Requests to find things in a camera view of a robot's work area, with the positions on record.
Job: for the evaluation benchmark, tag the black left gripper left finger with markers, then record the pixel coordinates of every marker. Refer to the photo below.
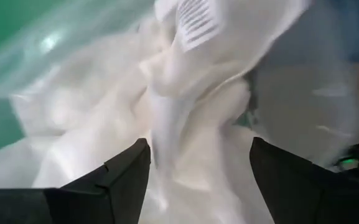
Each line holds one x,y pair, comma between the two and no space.
104,199

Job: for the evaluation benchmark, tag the white towel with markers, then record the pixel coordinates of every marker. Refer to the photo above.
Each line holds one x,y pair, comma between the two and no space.
73,124
198,77

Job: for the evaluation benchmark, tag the clear plastic bin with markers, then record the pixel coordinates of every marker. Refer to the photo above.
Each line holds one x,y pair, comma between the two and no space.
322,93

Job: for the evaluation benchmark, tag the black device with green light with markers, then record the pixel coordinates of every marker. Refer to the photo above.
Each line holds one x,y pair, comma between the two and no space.
356,155

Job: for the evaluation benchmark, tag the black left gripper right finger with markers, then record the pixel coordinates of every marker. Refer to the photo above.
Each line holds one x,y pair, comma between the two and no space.
306,199

